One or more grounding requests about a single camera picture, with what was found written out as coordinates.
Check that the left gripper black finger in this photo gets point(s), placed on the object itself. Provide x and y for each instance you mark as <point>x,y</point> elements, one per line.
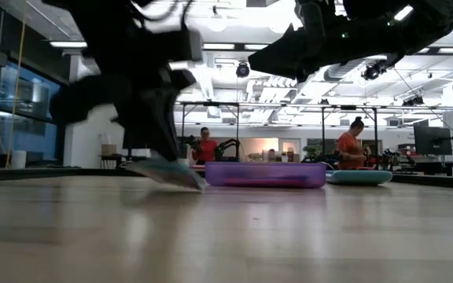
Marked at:
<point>148,118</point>

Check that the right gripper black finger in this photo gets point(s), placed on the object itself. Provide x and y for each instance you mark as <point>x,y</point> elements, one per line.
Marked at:
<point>277,55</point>

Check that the green sticky note pad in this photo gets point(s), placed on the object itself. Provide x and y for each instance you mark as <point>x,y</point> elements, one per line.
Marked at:
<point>167,173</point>

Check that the purple plastic pencil case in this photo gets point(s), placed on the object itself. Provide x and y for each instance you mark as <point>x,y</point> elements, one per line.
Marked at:
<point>266,175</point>

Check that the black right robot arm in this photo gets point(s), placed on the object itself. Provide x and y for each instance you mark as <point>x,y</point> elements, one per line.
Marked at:
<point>427,19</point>

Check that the black background robot arm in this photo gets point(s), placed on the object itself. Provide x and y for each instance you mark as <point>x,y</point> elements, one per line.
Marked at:
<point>226,149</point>

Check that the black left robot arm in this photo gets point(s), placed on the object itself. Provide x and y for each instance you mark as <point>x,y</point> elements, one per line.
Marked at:
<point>104,19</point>

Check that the cardboard box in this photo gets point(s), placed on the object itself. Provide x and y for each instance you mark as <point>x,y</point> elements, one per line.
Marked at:
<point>108,149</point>

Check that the person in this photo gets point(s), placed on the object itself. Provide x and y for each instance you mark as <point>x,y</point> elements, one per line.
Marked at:
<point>207,151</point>
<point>350,147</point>

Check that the white cup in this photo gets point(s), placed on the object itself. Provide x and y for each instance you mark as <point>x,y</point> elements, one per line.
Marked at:
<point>18,159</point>

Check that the light blue calculator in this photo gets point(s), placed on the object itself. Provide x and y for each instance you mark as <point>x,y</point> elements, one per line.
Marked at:
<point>358,177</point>

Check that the black computer monitor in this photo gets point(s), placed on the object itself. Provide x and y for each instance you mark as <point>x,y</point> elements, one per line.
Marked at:
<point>433,140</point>

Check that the black ceiling dome camera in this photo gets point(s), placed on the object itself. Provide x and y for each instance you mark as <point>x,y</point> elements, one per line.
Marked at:
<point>243,70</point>

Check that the black background workstation frame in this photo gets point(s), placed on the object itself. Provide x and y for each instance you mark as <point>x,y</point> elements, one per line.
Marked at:
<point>211,104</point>
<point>348,107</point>

